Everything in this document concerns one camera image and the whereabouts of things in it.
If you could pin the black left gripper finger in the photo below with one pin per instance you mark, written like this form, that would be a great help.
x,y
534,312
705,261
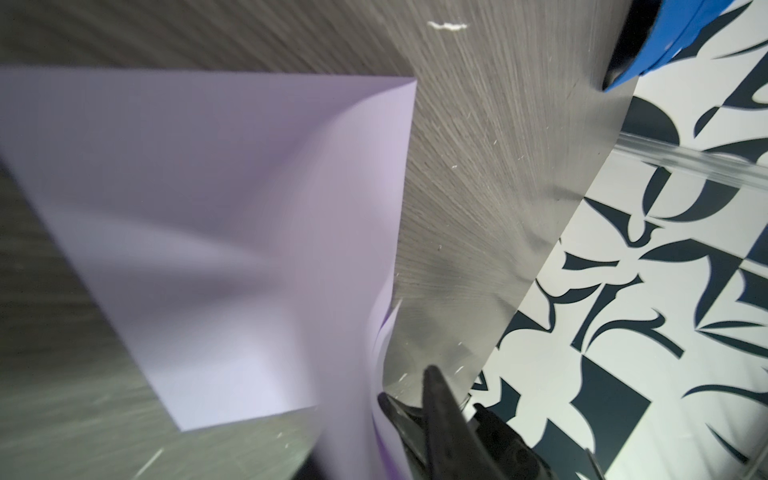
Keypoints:
x,y
453,451

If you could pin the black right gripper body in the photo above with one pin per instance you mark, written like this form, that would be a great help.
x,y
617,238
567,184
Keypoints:
x,y
506,447

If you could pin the lilac square paper sheet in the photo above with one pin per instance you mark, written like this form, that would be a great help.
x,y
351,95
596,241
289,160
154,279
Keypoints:
x,y
238,230

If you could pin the blue cap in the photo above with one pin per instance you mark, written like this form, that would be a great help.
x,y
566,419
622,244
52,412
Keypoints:
x,y
653,32

